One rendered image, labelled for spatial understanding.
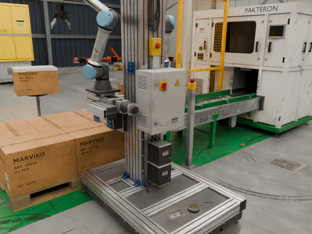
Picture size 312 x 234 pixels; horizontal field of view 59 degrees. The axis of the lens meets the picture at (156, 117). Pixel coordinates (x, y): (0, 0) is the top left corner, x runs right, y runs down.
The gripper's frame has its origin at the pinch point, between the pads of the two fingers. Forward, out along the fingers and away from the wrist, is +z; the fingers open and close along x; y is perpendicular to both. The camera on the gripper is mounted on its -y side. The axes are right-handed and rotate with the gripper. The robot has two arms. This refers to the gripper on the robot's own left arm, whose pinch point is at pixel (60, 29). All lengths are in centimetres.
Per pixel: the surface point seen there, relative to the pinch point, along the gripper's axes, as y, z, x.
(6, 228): 11, 152, -61
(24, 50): -757, 46, 169
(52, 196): -9, 150, -17
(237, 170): 66, 152, 170
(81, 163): -8, 124, 14
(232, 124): 2, 127, 248
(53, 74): -200, 60, 60
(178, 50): -68, 22, 199
